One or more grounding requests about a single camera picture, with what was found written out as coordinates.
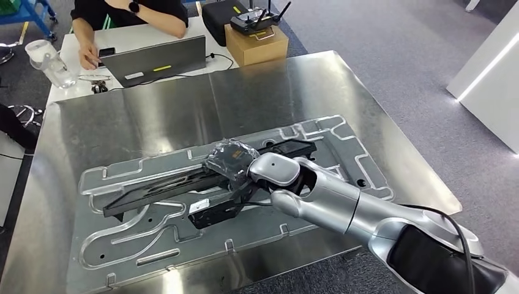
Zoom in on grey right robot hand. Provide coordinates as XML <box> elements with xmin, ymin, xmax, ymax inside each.
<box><xmin>202</xmin><ymin>138</ymin><xmax>261</xmax><ymax>192</ymax></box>

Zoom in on black plastic panel part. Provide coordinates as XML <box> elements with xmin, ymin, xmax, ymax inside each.
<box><xmin>102</xmin><ymin>138</ymin><xmax>318</xmax><ymax>223</ymax></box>

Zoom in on stainless steel workbench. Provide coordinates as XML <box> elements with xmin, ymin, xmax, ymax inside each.
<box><xmin>0</xmin><ymin>50</ymin><xmax>463</xmax><ymax>294</ymax></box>

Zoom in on brown cardboard box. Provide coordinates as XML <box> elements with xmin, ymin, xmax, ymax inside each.
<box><xmin>223</xmin><ymin>24</ymin><xmax>290</xmax><ymax>68</ymax></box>

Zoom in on grey laptop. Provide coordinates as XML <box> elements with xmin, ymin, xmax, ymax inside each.
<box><xmin>99</xmin><ymin>34</ymin><xmax>207</xmax><ymax>89</ymax></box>

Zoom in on stamped sheet metal panel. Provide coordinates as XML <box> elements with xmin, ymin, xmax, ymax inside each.
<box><xmin>64</xmin><ymin>114</ymin><xmax>396</xmax><ymax>293</ymax></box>

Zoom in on black remote controller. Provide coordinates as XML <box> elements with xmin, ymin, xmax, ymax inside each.
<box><xmin>229</xmin><ymin>0</ymin><xmax>293</xmax><ymax>36</ymax></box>

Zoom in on black bag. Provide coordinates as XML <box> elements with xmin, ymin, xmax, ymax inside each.
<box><xmin>201</xmin><ymin>0</ymin><xmax>250</xmax><ymax>48</ymax></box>

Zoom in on thin framed glasses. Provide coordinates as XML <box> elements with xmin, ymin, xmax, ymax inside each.
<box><xmin>77</xmin><ymin>73</ymin><xmax>113</xmax><ymax>82</ymax></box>

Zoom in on black smartphone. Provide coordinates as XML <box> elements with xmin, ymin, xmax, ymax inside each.
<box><xmin>98</xmin><ymin>47</ymin><xmax>117</xmax><ymax>68</ymax></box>

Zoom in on person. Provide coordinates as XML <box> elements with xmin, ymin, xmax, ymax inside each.
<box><xmin>69</xmin><ymin>0</ymin><xmax>190</xmax><ymax>71</ymax></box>

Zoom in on clear plastic water jug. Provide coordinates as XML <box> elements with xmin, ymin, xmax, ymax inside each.
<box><xmin>24</xmin><ymin>39</ymin><xmax>78</xmax><ymax>89</ymax></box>

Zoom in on chrome stool with black seat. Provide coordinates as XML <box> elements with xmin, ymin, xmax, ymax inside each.
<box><xmin>0</xmin><ymin>103</ymin><xmax>44</xmax><ymax>152</ymax></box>

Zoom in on blue wheeled cart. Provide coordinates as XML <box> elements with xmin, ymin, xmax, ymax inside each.
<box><xmin>0</xmin><ymin>0</ymin><xmax>59</xmax><ymax>42</ymax></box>

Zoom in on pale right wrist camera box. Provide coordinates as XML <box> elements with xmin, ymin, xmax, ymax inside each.
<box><xmin>187</xmin><ymin>178</ymin><xmax>263</xmax><ymax>230</ymax></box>

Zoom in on black laptop cable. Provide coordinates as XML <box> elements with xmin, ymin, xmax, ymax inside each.
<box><xmin>204</xmin><ymin>52</ymin><xmax>236</xmax><ymax>72</ymax></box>

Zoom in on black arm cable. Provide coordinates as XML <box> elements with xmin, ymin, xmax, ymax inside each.
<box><xmin>398</xmin><ymin>203</ymin><xmax>476</xmax><ymax>294</ymax></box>

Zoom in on white lit display wall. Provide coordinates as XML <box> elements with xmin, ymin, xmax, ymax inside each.
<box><xmin>446</xmin><ymin>11</ymin><xmax>519</xmax><ymax>156</ymax></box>

